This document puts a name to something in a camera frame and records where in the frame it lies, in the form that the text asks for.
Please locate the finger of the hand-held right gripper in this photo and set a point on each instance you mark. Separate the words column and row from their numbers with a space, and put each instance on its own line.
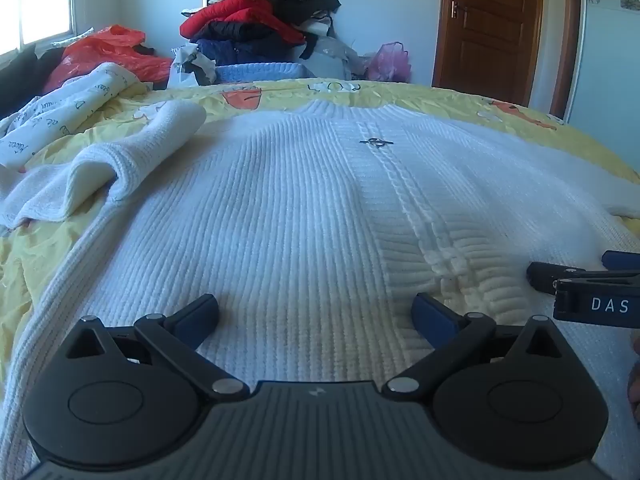
column 547, row 276
column 622, row 259

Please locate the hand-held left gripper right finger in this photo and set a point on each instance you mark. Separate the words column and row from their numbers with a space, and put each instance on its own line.
column 431, row 316

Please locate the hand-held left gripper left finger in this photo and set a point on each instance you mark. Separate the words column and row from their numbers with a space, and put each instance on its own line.
column 197, row 317

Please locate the white knit sweater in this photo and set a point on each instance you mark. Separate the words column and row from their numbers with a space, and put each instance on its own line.
column 300, row 210

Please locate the person's right hand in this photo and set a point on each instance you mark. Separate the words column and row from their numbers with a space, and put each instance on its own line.
column 635, row 385

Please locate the yellow carrot print bed sheet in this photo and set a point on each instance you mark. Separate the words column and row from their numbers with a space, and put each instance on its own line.
column 50, row 260

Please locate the white printed quilt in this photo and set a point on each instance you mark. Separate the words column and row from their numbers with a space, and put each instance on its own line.
column 75, row 105

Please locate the white and black printed cloth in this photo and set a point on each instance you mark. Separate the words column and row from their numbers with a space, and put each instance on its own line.
column 192, row 67

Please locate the blue knit garment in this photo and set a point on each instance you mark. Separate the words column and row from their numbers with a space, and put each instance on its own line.
column 260, row 72

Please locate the brown wooden door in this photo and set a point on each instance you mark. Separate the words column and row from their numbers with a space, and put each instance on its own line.
column 495, row 25

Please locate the pink plastic bag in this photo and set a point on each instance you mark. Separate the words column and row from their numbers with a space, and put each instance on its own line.
column 390, row 62

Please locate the red plastic bag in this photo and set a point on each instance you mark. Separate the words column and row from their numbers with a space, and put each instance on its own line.
column 110, row 57

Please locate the grey plastic bag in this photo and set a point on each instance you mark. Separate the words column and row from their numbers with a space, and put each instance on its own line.
column 330, row 60

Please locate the navy jacket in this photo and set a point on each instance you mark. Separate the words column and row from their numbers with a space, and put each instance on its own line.
column 245, row 45

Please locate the red jacket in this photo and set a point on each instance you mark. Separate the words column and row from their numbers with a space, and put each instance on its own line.
column 240, row 10

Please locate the white and black garment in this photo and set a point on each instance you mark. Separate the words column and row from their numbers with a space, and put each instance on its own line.
column 320, row 22

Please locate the window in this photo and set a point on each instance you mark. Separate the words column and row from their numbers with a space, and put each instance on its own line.
column 45, row 0

